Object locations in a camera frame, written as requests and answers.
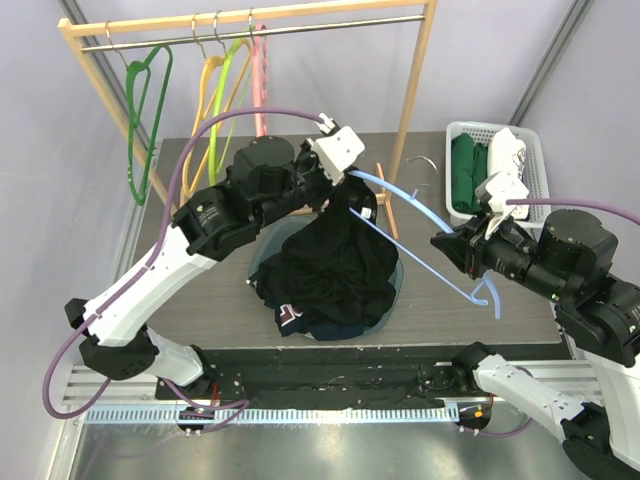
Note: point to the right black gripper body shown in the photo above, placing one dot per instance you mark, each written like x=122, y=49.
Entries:
x=473, y=253

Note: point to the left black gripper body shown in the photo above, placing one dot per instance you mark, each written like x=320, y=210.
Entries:
x=327, y=187

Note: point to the light blue hanger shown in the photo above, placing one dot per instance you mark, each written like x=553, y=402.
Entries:
x=411, y=199

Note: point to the black tank top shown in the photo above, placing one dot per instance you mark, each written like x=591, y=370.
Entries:
x=340, y=248

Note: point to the black dress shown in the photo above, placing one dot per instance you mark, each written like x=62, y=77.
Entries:
x=347, y=292

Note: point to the navy tank top maroon trim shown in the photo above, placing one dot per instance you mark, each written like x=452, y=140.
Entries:
x=290, y=320

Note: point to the yellow plastic hanger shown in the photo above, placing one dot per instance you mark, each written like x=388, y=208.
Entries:
x=209, y=77

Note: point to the pink hanger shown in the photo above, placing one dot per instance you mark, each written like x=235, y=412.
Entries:
x=259, y=83

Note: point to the neon yellow hanger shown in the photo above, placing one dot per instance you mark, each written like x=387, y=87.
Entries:
x=223, y=102

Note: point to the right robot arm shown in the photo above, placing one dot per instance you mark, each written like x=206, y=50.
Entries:
x=569, y=265

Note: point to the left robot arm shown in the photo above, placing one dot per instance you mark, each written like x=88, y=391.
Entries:
x=266, y=181

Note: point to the teal plastic basin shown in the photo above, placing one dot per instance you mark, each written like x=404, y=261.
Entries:
x=281, y=231

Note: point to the folded dark green shirt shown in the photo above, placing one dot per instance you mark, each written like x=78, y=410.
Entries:
x=469, y=162

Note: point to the white plastic basket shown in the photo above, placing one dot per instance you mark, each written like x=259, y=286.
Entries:
x=534, y=173

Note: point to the folded white shirt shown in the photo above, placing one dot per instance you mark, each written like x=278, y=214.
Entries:
x=506, y=152

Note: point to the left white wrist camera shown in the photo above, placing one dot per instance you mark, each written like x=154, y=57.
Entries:
x=337, y=150

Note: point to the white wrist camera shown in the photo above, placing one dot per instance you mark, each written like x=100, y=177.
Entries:
x=493, y=194
x=337, y=150

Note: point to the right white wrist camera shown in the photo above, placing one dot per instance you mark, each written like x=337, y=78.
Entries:
x=493, y=194

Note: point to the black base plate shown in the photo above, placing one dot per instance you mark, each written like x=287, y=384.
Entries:
x=330, y=378

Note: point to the white slotted cable duct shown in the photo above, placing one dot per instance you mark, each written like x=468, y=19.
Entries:
x=185, y=415

